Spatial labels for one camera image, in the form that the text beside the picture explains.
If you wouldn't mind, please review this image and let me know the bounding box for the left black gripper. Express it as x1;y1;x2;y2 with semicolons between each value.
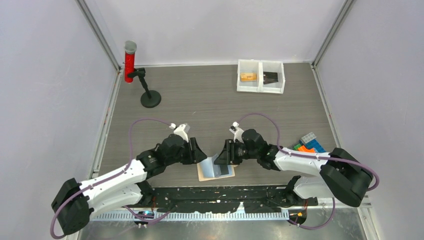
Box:
165;137;206;166

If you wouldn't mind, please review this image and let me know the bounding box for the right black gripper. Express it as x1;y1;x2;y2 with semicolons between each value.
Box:
214;139;259;166

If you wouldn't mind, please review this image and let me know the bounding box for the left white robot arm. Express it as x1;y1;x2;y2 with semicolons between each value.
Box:
50;134;207;239

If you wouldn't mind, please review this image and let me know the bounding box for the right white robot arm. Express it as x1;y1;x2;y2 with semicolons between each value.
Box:
214;129;374;207

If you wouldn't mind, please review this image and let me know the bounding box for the gold card in bin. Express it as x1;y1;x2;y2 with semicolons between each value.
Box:
240;72;257;82

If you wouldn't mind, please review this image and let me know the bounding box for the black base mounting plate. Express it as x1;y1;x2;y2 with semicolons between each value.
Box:
132;185;318;214

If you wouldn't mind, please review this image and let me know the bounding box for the black stand with round base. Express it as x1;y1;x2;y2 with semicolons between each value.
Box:
126;67;162;108

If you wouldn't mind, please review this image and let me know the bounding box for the colourful toy brick assembly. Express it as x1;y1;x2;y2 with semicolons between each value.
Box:
293;132;326;153

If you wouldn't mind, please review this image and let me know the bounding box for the white two-compartment bin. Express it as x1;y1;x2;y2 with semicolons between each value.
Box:
236;59;286;95

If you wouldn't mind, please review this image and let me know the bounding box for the red cylinder with grey cap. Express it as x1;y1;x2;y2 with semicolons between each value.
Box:
124;40;137;83

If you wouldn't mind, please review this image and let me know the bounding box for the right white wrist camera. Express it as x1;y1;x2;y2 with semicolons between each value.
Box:
229;121;244;143

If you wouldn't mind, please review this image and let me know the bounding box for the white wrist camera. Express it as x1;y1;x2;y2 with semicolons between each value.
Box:
229;121;244;143
169;123;190;143

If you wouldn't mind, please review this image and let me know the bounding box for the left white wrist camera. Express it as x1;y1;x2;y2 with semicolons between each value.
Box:
169;123;190;143

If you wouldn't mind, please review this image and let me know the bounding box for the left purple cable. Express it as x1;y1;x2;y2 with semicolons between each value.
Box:
49;118;176;240

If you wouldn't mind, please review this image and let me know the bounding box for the purple cable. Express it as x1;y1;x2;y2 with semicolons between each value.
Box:
49;118;176;240
235;112;381;193

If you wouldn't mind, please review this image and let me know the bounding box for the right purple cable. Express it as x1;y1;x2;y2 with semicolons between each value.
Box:
235;112;381;193

